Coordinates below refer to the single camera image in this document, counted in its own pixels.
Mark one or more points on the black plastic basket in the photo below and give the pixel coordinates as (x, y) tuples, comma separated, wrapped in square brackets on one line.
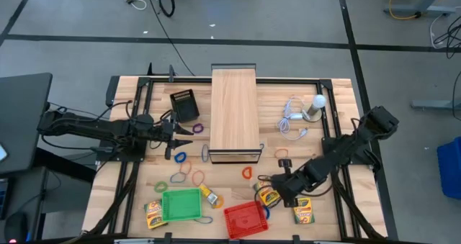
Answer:
[(185, 109)]

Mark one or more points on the Crayola crayon box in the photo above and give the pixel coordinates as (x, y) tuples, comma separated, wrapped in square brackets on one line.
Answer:
[(303, 212), (268, 198), (153, 215)]

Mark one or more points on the blue coil wristband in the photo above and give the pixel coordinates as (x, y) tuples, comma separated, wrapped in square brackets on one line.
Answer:
[(175, 158)]

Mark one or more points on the lit screen device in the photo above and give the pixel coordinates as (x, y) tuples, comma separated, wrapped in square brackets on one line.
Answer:
[(2, 152)]

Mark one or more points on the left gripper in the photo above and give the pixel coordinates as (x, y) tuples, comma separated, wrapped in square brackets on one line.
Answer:
[(167, 134)]

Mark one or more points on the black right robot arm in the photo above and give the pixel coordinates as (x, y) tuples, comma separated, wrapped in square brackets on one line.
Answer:
[(342, 150)]

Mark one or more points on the silver aluminium bar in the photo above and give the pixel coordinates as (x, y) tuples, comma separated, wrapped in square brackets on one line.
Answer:
[(133, 241)]

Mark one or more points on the small yellow white packet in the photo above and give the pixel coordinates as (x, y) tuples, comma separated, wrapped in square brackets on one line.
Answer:
[(208, 193)]

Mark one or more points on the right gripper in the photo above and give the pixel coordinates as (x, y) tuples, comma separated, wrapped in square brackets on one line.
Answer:
[(291, 186)]

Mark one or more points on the yellow patterned ball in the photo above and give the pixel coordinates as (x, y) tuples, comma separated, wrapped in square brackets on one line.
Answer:
[(221, 202)]

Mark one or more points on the black table clamp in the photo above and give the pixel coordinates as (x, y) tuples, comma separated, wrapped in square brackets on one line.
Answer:
[(172, 73), (151, 70), (167, 238), (296, 239)]

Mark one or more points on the grey desk leg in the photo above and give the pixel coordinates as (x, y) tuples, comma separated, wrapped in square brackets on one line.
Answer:
[(432, 11)]

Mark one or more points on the black aluminium frame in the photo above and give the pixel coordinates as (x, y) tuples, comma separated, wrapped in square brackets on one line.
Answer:
[(288, 81)]

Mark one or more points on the purple coil wristband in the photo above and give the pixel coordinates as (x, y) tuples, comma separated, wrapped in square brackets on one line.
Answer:
[(193, 128)]

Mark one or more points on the bulb lamp on wooden base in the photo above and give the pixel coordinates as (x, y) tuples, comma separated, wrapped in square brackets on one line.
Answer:
[(318, 101)]

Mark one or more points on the blue ball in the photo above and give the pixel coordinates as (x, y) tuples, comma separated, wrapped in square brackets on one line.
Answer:
[(267, 212)]

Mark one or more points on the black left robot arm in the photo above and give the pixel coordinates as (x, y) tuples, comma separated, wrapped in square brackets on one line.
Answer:
[(108, 129)]

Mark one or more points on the blue plastic bin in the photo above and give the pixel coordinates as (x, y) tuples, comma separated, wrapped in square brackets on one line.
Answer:
[(450, 168)]

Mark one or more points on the grey desk foot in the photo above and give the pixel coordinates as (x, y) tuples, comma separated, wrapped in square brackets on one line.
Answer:
[(432, 104)]

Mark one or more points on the red-orange coil wristband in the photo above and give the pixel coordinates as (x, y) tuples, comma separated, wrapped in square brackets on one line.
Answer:
[(243, 173)]

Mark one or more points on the green plastic basket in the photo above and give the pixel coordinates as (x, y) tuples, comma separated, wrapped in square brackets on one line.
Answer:
[(181, 204)]

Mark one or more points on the black corner plate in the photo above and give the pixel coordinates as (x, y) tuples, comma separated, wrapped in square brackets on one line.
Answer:
[(112, 91)]

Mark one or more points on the black computer mouse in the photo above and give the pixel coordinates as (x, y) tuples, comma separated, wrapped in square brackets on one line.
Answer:
[(15, 227)]

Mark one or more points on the green coil wristband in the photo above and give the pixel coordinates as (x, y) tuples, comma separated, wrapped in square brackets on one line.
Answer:
[(156, 187)]

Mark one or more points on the thin orange rubber band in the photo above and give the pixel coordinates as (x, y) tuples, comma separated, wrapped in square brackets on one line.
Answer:
[(181, 167), (281, 149), (192, 178)]

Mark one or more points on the red plastic basket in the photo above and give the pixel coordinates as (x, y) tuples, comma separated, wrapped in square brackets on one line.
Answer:
[(245, 220)]

